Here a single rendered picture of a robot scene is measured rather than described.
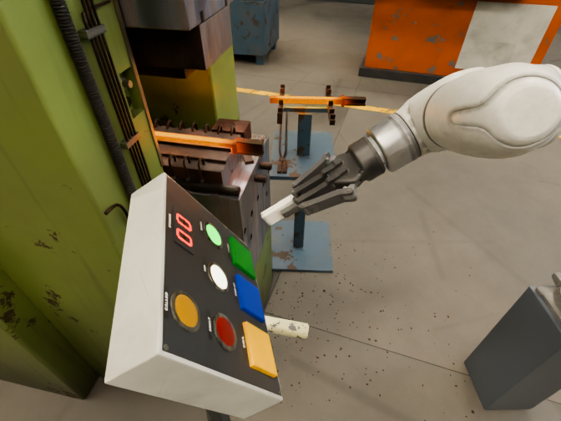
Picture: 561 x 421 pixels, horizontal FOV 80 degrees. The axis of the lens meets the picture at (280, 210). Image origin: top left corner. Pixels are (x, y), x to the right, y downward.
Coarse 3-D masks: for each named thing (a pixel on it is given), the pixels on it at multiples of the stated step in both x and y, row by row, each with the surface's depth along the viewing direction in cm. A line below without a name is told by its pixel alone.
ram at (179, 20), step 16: (128, 0) 66; (144, 0) 65; (160, 0) 64; (176, 0) 64; (192, 0) 66; (208, 0) 73; (224, 0) 82; (128, 16) 68; (144, 16) 67; (160, 16) 66; (176, 16) 66; (192, 16) 67; (208, 16) 74
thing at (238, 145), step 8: (160, 136) 106; (168, 136) 106; (176, 136) 106; (184, 136) 106; (192, 136) 106; (200, 136) 106; (208, 144) 104; (216, 144) 104; (224, 144) 103; (232, 144) 102; (240, 144) 103; (248, 144) 102; (256, 144) 101; (232, 152) 104; (240, 152) 105; (248, 152) 104; (256, 152) 104
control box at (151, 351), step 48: (144, 192) 59; (144, 240) 50; (192, 240) 55; (240, 240) 76; (144, 288) 43; (192, 288) 48; (144, 336) 38; (192, 336) 42; (240, 336) 53; (144, 384) 39; (192, 384) 42; (240, 384) 46
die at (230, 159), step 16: (160, 128) 114; (176, 128) 114; (160, 144) 106; (176, 144) 105; (192, 144) 104; (192, 160) 101; (208, 160) 101; (224, 160) 99; (176, 176) 101; (192, 176) 100; (208, 176) 99; (224, 176) 100
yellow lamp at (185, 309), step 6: (180, 300) 43; (186, 300) 44; (180, 306) 42; (186, 306) 43; (192, 306) 45; (180, 312) 42; (186, 312) 43; (192, 312) 44; (180, 318) 41; (186, 318) 42; (192, 318) 43; (186, 324) 42; (192, 324) 43
